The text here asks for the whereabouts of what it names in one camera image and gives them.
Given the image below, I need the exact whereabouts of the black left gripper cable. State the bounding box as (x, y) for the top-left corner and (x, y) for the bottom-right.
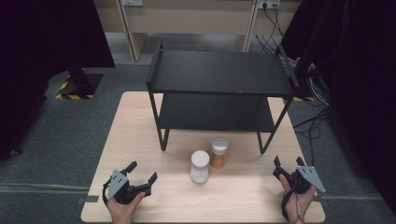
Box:
(102, 178), (112, 207)

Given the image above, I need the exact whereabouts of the black curtain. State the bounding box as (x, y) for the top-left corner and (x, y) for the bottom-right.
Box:
(0, 0), (117, 161)
(280, 0), (396, 217)

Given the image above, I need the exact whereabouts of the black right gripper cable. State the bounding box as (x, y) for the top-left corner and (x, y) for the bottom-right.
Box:
(280, 189), (305, 224)

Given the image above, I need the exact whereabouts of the bundle of black cables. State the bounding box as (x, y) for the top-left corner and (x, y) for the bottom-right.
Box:
(255, 4), (332, 167)

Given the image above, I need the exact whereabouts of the white powder jar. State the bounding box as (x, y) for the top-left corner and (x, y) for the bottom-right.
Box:
(190, 149), (211, 185)

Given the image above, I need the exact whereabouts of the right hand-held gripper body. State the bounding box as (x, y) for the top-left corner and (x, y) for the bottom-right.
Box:
(272, 165), (327, 194)

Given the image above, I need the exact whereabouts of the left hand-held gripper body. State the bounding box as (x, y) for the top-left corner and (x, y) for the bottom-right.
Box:
(106, 169), (153, 205)

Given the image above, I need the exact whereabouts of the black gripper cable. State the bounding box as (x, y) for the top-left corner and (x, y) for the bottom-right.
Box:
(102, 178), (112, 207)
(280, 189), (305, 224)

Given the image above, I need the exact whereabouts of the person's right hand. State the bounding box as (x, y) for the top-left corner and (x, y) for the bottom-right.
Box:
(278, 174), (318, 224)

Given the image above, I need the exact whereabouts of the orange powder jar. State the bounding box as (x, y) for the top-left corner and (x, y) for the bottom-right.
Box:
(209, 136), (230, 169)

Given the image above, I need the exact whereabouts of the black two-tier shelf rack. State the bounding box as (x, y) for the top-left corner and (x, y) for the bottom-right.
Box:
(146, 41), (301, 155)

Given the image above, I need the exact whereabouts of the beige wooden cabinet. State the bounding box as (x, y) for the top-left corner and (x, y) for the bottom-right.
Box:
(92, 0), (304, 63)

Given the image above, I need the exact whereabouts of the stand base with striped tape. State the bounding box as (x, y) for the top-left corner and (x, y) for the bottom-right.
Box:
(55, 66), (104, 101)

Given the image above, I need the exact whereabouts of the person's left hand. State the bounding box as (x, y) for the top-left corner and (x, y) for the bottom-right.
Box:
(106, 191), (147, 224)

